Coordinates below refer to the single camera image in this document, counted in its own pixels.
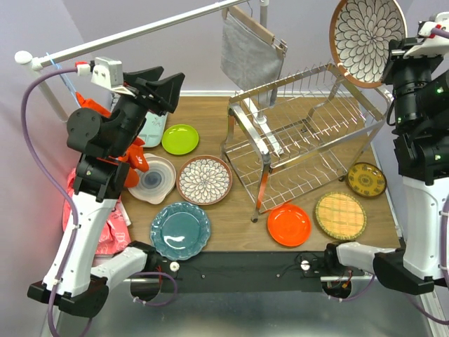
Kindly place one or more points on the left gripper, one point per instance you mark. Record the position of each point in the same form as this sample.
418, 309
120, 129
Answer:
165, 92

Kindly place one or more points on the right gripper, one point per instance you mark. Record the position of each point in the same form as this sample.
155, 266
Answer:
396, 60

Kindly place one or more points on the lime green plate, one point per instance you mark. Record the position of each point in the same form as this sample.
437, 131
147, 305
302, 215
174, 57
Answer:
180, 139

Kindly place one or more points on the large floral plate brown rim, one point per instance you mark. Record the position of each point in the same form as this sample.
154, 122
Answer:
359, 36

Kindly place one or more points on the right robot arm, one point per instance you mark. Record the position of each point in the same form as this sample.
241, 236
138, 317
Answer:
421, 147

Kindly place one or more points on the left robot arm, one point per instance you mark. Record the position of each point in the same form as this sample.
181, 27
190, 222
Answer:
73, 283

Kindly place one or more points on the metal dish rack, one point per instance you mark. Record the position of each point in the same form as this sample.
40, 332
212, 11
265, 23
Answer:
296, 134

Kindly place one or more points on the light blue divided tray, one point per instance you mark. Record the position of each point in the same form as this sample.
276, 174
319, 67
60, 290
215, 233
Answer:
152, 131

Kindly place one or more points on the orange oven mitt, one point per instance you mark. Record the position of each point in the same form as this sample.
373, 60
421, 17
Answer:
134, 155

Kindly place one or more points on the grey hanging cloth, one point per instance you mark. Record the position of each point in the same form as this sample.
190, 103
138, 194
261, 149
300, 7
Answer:
246, 59

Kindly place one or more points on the wooden clip hanger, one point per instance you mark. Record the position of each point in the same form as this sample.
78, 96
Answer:
259, 28

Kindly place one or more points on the yellow patterned dark plate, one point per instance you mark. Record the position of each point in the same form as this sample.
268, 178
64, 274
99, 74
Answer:
366, 180

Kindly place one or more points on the teal scalloped plate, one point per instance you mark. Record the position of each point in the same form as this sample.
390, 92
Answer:
180, 231

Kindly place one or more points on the pink plastic bag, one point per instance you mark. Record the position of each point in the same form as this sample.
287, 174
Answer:
115, 236

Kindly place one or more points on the woven bamboo plate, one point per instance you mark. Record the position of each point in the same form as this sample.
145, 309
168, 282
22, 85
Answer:
340, 215

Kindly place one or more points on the orange plate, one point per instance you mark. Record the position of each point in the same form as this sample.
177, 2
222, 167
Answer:
289, 225

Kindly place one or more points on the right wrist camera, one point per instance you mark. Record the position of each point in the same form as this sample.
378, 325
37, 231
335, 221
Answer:
434, 34

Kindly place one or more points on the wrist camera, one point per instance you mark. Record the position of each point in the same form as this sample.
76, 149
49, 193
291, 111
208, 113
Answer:
105, 73
434, 34

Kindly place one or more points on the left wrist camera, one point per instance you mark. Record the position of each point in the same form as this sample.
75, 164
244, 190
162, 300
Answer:
105, 73

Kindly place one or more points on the blue wire hanger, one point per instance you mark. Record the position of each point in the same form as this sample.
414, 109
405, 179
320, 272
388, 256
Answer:
67, 82

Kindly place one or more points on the white clothes rail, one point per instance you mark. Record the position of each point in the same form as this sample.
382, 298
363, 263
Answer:
36, 64

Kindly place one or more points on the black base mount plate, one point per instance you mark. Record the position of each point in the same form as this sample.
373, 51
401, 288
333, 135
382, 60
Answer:
243, 272

